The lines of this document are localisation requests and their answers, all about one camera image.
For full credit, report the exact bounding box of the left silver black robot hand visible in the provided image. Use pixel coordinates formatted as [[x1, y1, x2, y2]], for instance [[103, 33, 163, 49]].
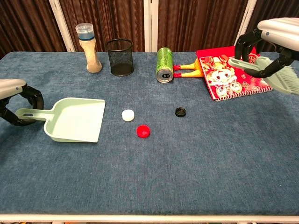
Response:
[[0, 78, 44, 127]]

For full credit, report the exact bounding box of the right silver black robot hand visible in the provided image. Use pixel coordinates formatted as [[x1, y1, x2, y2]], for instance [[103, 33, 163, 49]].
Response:
[[235, 17, 299, 79]]

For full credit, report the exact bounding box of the mint green hand brush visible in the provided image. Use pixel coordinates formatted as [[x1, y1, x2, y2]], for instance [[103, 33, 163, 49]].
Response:
[[228, 56, 299, 96]]

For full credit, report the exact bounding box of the mint green plastic dustpan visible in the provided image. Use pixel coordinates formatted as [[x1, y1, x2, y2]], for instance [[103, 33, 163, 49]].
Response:
[[15, 97, 106, 143]]

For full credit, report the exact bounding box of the clear seasoning bottle blue band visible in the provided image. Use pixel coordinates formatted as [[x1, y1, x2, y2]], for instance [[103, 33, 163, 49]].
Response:
[[75, 23, 103, 74]]

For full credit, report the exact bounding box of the white bottle cap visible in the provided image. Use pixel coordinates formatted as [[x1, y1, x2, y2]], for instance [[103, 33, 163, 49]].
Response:
[[121, 109, 135, 122]]

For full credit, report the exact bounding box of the red bottle cap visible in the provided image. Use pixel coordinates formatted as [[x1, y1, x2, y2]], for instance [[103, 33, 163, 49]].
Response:
[[136, 125, 151, 139]]

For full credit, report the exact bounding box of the brown pleated curtain panel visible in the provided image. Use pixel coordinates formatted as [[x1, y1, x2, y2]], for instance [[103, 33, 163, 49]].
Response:
[[0, 0, 66, 59], [242, 0, 299, 53], [58, 0, 145, 52], [157, 0, 248, 52]]

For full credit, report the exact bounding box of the red spiral desk calendar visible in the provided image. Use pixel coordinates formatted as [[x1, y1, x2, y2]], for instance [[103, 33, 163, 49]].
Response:
[[195, 46, 273, 101]]

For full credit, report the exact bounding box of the yellow rubber chicken toy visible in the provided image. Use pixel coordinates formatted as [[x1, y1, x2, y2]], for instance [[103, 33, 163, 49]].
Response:
[[173, 58, 203, 79]]

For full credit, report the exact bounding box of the black mesh pen holder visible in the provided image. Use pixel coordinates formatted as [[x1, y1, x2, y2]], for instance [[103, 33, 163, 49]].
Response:
[[106, 38, 134, 77]]

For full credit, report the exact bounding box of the green drink can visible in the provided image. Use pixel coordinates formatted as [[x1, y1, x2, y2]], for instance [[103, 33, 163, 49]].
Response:
[[156, 47, 174, 84]]

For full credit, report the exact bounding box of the blue table cloth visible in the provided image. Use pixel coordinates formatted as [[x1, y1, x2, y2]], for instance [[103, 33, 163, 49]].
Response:
[[0, 51, 299, 216]]

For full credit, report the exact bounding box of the white screen frame post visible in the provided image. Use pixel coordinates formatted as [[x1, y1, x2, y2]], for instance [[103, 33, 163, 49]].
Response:
[[234, 0, 257, 46], [49, 0, 76, 52], [143, 0, 159, 52]]

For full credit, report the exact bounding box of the white table frame edge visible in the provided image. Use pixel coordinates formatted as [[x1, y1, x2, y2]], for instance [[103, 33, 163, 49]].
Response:
[[0, 213, 299, 224]]

